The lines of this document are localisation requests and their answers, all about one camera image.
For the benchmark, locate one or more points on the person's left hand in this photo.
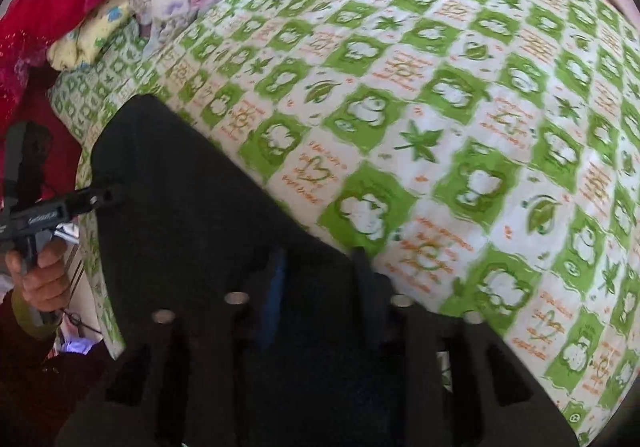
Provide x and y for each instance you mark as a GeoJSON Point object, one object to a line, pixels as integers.
{"type": "Point", "coordinates": [45, 287]}

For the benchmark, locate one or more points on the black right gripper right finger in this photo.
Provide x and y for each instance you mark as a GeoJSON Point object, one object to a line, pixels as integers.
{"type": "Point", "coordinates": [402, 333]}

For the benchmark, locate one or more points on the red blanket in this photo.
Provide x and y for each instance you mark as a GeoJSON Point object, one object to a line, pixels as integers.
{"type": "Point", "coordinates": [28, 29]}

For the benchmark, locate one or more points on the green white patterned bedsheet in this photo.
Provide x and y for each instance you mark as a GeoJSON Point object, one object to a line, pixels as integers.
{"type": "Point", "coordinates": [485, 152]}

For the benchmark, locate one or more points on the yellow floral pillow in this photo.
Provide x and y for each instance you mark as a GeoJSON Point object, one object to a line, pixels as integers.
{"type": "Point", "coordinates": [80, 48]}

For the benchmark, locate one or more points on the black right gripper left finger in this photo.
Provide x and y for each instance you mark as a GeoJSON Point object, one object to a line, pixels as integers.
{"type": "Point", "coordinates": [249, 318]}

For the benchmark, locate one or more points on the black pants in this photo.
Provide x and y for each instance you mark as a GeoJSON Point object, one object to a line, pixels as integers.
{"type": "Point", "coordinates": [188, 222]}

